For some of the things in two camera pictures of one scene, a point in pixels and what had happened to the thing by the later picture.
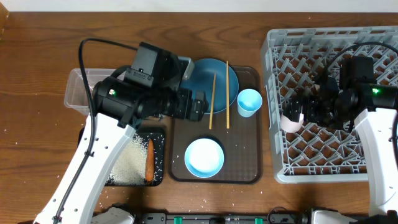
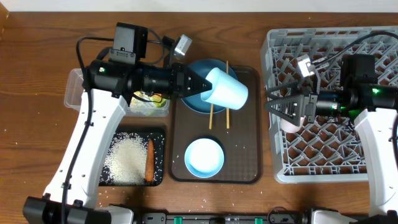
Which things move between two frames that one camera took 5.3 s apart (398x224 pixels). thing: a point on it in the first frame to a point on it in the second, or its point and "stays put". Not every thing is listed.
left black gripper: x=183 y=111 to x=179 y=76
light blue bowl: x=204 y=158 stays put
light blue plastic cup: x=249 y=101 to x=226 y=90
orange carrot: x=149 y=175 stays put
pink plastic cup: x=289 y=126 stays put
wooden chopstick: x=227 y=86 stays put
